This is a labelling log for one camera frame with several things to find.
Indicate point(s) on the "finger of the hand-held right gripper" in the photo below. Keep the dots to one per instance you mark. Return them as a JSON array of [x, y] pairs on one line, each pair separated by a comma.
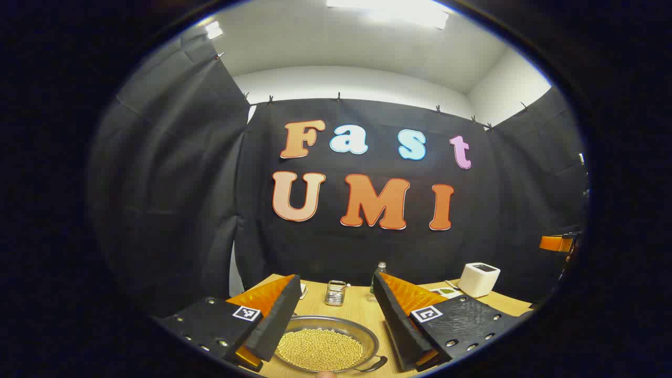
[[555, 243]]

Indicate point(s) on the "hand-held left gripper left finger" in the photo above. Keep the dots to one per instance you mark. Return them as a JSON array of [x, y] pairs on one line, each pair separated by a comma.
[[278, 320]]

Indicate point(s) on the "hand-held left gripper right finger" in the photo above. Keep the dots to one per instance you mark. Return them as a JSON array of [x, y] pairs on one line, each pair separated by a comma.
[[391, 320]]

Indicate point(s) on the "pile of yellow soybeans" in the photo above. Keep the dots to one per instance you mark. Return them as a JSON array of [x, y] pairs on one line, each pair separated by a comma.
[[320, 349]]

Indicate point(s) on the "clear plastic water bottle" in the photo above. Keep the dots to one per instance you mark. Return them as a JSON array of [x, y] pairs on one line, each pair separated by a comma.
[[379, 268]]

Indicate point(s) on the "white divided dish with beans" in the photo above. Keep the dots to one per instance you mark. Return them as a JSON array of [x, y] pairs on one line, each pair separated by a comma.
[[446, 292]]

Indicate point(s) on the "white toaster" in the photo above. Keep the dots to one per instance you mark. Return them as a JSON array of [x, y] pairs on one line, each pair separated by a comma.
[[478, 281]]

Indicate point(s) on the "black backdrop cloth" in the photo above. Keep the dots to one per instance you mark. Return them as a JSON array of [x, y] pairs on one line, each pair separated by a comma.
[[173, 199]]

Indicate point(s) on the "ceiling light panel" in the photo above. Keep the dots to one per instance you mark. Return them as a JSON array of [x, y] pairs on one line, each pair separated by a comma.
[[388, 9], [213, 30]]

